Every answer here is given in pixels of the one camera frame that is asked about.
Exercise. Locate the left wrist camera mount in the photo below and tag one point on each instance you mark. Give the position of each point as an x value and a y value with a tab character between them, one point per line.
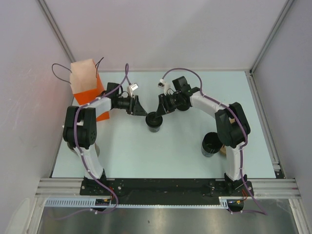
131	88

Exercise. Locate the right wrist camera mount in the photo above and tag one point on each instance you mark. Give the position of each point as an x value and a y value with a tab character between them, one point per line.
166	87

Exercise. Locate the grey slotted cable duct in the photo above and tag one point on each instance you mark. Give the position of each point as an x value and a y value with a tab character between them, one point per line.
100	203

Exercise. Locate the grey straw holder cup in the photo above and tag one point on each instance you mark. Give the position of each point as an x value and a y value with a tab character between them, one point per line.
97	150

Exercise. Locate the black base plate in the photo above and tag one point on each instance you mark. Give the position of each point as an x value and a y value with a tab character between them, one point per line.
167	191

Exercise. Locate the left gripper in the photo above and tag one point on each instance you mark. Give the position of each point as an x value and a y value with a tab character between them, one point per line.
135	108

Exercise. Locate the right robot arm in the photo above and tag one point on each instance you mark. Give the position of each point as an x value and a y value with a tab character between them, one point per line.
232	127

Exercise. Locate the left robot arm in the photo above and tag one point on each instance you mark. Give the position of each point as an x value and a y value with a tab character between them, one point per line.
80	127

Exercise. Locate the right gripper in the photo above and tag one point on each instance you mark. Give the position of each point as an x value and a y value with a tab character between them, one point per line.
164	107

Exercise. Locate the black coffee cup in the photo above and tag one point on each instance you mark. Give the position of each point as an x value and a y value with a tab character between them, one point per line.
211	144

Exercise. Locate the black ribbed cup stack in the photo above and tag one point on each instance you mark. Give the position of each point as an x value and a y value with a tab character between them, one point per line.
183	107

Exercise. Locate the black cup lid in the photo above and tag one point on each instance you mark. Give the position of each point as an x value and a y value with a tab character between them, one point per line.
153	121

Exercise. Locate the orange paper bag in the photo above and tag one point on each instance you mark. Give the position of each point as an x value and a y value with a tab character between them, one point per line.
84	80

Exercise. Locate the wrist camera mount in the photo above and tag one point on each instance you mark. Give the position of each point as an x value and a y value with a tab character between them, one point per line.
131	88
166	87

